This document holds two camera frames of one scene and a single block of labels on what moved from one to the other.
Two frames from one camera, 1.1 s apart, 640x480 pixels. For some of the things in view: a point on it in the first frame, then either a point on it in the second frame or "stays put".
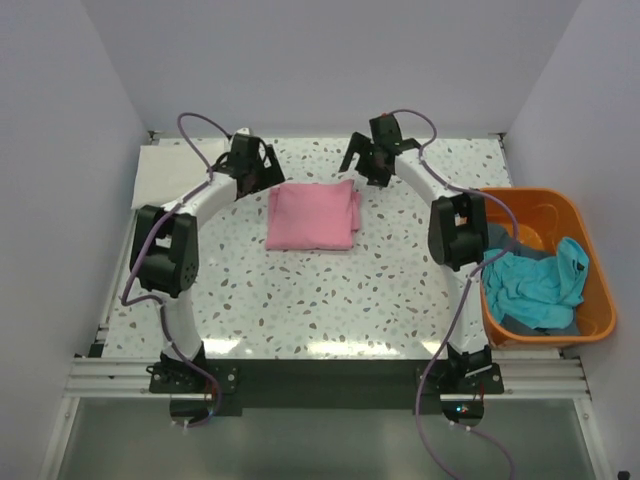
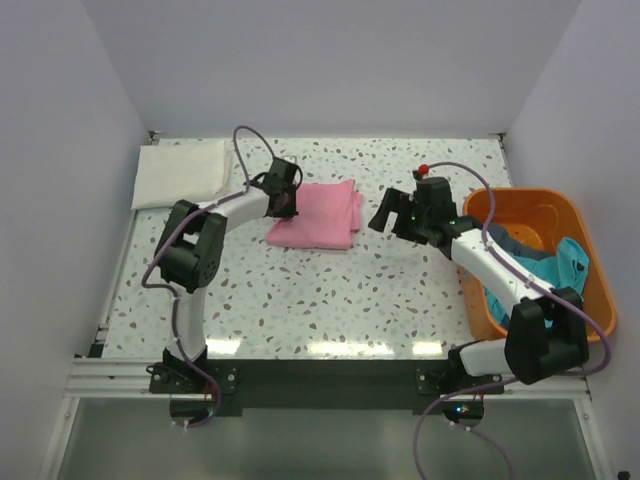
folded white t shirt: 168,169 stays put
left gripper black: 271,174 -> 291,210
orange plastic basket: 547,216 stays put
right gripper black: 360,144 -> 399,202
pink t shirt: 313,216 stays put
